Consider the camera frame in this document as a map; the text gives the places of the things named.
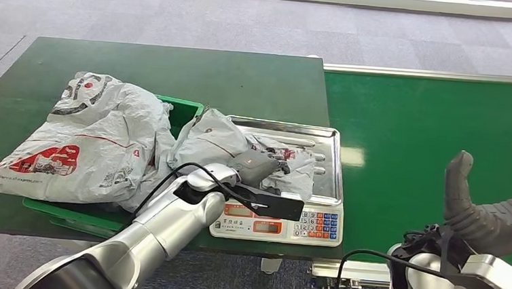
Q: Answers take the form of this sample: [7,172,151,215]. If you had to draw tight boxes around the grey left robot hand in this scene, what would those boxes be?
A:
[227,146,293,191]

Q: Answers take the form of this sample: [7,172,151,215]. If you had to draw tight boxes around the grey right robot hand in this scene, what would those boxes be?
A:
[438,149,512,259]

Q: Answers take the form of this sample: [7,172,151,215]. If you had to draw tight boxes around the grey mail bag package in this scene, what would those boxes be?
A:
[164,105,320,204]

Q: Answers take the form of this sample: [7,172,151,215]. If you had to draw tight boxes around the green conveyor belt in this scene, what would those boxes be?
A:
[310,70,512,275]

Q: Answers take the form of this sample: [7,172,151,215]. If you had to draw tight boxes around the white electronic scale steel pan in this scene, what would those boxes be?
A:
[208,114,351,249]

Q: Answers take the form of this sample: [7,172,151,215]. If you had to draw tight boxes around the plain grey crumpled mail bag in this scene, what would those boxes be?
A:
[118,99,184,216]

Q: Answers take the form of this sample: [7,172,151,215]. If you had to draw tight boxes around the white table foot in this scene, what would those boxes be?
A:
[259,257,283,276]

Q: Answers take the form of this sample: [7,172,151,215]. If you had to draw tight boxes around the dark green table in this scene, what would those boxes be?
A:
[0,33,359,263]

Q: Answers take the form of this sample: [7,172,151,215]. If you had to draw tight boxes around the large grey red-printed mail bag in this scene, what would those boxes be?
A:
[0,65,176,216]

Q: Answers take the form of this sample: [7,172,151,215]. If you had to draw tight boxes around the green plastic crate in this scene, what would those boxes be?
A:
[19,84,206,246]

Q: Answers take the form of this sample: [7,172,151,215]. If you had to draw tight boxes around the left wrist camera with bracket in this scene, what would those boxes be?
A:
[230,182,307,223]

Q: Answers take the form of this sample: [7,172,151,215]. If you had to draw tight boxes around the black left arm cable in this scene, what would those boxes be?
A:
[130,158,274,237]

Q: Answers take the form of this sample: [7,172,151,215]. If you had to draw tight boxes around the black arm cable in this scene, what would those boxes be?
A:
[334,247,453,289]
[130,158,274,237]

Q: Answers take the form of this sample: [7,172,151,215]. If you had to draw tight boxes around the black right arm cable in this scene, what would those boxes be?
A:
[334,247,453,289]

